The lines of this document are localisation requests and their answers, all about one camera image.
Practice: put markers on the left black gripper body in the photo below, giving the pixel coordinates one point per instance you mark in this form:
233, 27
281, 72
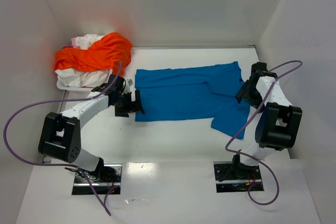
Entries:
128, 104

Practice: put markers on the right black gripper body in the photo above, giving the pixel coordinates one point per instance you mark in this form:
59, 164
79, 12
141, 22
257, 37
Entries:
248, 91

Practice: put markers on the blue t shirt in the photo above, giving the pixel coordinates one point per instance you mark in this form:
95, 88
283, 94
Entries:
194, 93

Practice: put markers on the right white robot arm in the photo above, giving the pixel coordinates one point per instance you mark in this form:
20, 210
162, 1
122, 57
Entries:
278, 124

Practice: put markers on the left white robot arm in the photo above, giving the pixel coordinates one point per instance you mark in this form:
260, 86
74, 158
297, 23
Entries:
61, 133

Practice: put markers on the orange t shirt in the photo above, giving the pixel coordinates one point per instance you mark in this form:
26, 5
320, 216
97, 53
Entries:
103, 54

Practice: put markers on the white t shirt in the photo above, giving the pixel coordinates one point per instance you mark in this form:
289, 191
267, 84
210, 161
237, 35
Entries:
87, 40

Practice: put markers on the white plastic basket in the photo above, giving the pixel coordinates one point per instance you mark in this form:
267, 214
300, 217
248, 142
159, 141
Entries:
78, 89

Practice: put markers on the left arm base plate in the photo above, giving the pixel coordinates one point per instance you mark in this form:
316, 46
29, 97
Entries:
110, 180

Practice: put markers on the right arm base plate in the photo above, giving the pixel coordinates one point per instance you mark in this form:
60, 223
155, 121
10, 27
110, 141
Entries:
228, 182

